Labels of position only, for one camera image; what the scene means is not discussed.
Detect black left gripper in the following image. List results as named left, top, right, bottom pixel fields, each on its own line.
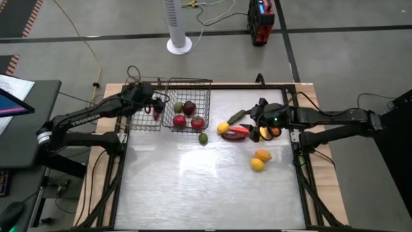
left=127, top=82, right=167, bottom=113

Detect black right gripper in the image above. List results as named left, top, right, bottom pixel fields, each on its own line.
left=239, top=97, right=292, bottom=143

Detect yellow banana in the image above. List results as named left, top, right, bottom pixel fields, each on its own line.
left=259, top=126, right=272, bottom=141

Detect dark red chili pepper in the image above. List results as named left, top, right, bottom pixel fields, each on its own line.
left=220, top=131, right=247, bottom=142

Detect red apple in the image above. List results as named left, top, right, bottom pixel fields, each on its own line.
left=173, top=114, right=187, bottom=128

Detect orange-yellow lemon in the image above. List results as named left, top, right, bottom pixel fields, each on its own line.
left=254, top=149, right=272, bottom=163

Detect dark purple plum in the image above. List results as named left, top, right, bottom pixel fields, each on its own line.
left=183, top=100, right=197, bottom=117

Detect red tomato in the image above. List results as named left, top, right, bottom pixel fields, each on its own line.
left=191, top=115, right=205, bottom=130

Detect dark green zucchini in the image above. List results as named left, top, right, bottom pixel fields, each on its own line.
left=227, top=109, right=252, bottom=126

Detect white tower fan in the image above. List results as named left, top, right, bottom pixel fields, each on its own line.
left=162, top=0, right=193, bottom=55

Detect red and black toolbox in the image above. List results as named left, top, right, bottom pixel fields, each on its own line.
left=247, top=0, right=276, bottom=47

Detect black desk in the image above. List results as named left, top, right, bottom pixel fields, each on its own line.
left=0, top=79, right=62, bottom=170

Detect white paper sheet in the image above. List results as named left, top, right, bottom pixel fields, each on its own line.
left=0, top=73, right=35, bottom=136

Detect computer monitor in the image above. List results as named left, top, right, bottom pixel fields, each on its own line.
left=0, top=87, right=35, bottom=119

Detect large black case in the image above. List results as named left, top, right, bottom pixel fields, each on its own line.
left=366, top=88, right=412, bottom=220

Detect black mat orange striped edge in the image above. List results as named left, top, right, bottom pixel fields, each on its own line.
left=0, top=0, right=44, bottom=39
left=0, top=53, right=21, bottom=77

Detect black keyboard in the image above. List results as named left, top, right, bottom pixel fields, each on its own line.
left=0, top=169, right=10, bottom=198

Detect black computer mouse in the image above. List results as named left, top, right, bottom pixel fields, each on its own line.
left=0, top=201, right=26, bottom=232

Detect small black wire basket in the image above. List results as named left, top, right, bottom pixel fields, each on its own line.
left=124, top=76, right=165, bottom=132

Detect black cable loop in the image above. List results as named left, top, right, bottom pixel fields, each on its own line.
left=126, top=65, right=142, bottom=84

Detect large black wire basket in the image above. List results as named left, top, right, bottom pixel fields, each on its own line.
left=162, top=77, right=212, bottom=133

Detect yellow floor cable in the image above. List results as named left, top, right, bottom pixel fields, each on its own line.
left=53, top=0, right=102, bottom=101

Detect black metal table frame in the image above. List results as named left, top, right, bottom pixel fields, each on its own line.
left=73, top=82, right=348, bottom=232

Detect white floor cable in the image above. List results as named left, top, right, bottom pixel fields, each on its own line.
left=183, top=0, right=238, bottom=54

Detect thin black cable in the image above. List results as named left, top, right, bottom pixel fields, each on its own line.
left=356, top=92, right=397, bottom=114

